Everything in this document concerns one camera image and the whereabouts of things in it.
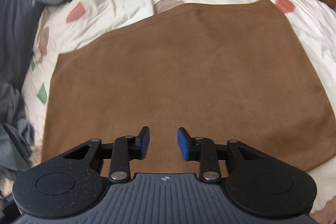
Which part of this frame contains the cream bear print blanket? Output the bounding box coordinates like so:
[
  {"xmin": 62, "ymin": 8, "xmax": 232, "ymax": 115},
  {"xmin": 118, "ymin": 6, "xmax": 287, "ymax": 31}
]
[{"xmin": 20, "ymin": 0, "xmax": 336, "ymax": 224}]

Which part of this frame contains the grey green garment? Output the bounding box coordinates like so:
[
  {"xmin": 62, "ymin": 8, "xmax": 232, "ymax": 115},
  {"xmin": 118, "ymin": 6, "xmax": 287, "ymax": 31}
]
[{"xmin": 1, "ymin": 82, "xmax": 34, "ymax": 181}]

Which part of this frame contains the dark grey pillow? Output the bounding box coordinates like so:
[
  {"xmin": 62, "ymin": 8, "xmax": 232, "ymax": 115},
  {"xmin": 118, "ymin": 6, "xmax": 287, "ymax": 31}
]
[{"xmin": 0, "ymin": 0, "xmax": 45, "ymax": 90}]

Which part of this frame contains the brown printed t-shirt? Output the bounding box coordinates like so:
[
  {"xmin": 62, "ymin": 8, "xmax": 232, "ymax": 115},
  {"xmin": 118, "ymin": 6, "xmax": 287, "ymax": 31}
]
[{"xmin": 42, "ymin": 0, "xmax": 335, "ymax": 173}]

